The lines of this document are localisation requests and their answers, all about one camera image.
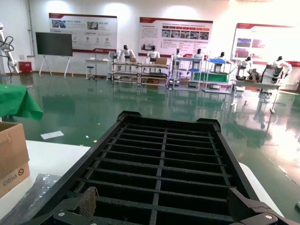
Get red box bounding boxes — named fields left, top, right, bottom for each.
left=18, top=61, right=32, bottom=74

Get crumpled silver antistatic bag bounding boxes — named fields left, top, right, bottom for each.
left=0, top=173, right=62, bottom=220

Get black round stool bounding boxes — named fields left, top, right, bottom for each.
left=84, top=66, right=95, bottom=82

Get green tablecloth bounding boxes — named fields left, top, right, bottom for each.
left=0, top=83, right=44, bottom=121

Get wall poster with purple photos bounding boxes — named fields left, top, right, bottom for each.
left=230, top=22, right=300, bottom=67

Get white shelf rack blue bins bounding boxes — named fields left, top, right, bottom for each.
left=172, top=55, right=203, bottom=92
left=202, top=58, right=233, bottom=95

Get white frame workbench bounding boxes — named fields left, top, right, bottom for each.
left=140, top=62, right=170, bottom=89
left=111, top=60, right=142, bottom=85

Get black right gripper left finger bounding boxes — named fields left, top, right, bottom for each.
left=52, top=186, right=100, bottom=225

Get white paper sheet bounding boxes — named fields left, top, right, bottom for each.
left=40, top=131, right=65, bottom=141

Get wall poster with orange row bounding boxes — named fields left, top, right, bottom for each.
left=138, top=16, right=214, bottom=58

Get black slotted plastic container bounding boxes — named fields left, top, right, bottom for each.
left=22, top=110, right=261, bottom=225

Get brown cardboard box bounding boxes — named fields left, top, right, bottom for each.
left=0, top=122, right=31, bottom=199

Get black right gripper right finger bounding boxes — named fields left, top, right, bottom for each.
left=226, top=188, right=285, bottom=225

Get white desk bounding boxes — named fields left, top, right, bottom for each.
left=83, top=58, right=113, bottom=81

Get wall poster with grey photos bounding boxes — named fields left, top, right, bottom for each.
left=48, top=13, right=118, bottom=53

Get white work table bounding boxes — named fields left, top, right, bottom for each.
left=231, top=79, right=282, bottom=115

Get black display on stand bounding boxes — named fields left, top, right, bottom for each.
left=35, top=32, right=74, bottom=78

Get grey wall pipe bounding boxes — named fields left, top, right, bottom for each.
left=27, top=0, right=32, bottom=58

